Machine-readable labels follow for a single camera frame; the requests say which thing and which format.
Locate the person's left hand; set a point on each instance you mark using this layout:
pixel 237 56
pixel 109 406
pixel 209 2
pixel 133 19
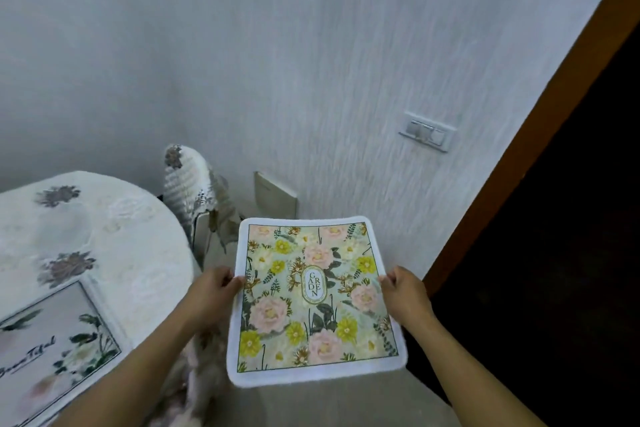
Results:
pixel 212 294

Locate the brown wooden door frame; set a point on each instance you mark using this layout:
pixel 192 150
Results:
pixel 535 116

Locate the white wall panel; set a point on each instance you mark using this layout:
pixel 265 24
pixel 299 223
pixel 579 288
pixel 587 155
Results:
pixel 274 195

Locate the floral seat cushion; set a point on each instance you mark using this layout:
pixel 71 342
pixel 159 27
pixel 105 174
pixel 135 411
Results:
pixel 312 299

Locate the person's right forearm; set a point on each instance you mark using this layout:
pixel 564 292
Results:
pixel 470 376

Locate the person's left thumb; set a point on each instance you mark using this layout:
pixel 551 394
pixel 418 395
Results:
pixel 236 283

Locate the person's right thumb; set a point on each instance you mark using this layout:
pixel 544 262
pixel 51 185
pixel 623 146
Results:
pixel 386 287

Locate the white wall switch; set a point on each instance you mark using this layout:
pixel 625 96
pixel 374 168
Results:
pixel 428 132

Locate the floral placemat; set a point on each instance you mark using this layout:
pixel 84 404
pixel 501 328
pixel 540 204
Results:
pixel 45 356

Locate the white lace tablecloth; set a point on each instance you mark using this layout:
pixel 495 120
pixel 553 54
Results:
pixel 100 251

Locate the person's left forearm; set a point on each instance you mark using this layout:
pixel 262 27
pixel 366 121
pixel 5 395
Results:
pixel 127 376

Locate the chair with lace cover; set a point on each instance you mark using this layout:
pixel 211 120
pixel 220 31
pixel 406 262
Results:
pixel 200 201

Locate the person's right hand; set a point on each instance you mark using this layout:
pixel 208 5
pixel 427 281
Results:
pixel 407 299

